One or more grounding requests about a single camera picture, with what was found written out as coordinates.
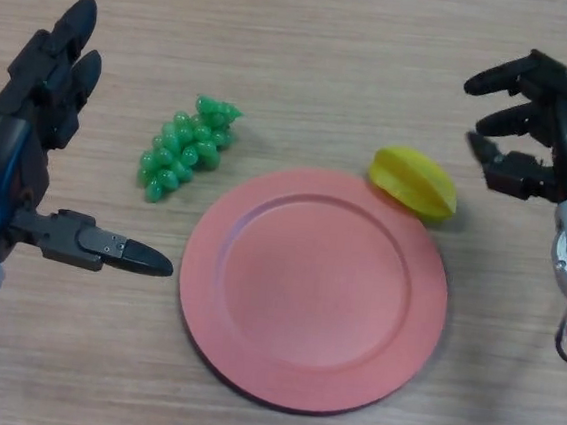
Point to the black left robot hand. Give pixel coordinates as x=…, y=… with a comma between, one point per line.
x=4, y=160

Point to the yellow starfruit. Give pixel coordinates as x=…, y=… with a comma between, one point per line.
x=414, y=182

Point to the pink round plate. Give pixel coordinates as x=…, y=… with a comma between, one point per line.
x=310, y=295

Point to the green grape bunch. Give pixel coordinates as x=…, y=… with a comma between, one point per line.
x=186, y=148

